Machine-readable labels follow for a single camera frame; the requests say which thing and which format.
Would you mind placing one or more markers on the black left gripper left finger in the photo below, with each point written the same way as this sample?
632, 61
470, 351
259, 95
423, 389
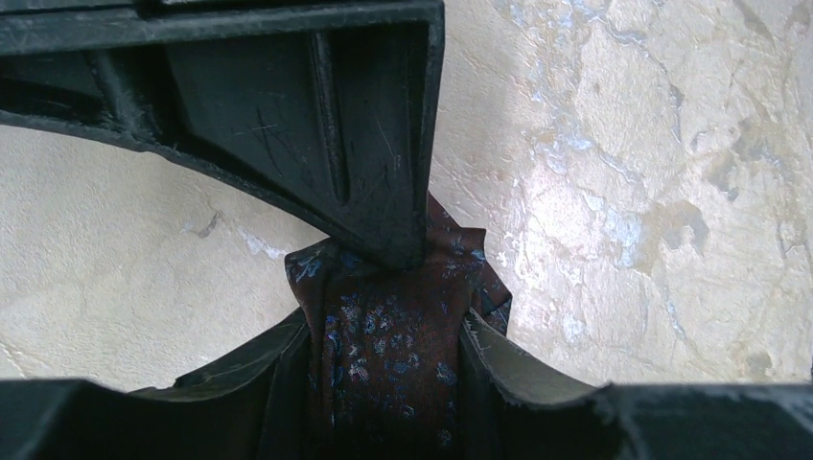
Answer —
247, 404

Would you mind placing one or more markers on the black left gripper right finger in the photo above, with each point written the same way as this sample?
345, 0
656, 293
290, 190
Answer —
513, 406

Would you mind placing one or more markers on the maroon blue floral tie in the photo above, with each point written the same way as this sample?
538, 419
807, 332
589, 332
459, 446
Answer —
384, 368

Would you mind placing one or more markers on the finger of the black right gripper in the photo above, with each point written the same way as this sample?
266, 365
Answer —
324, 109

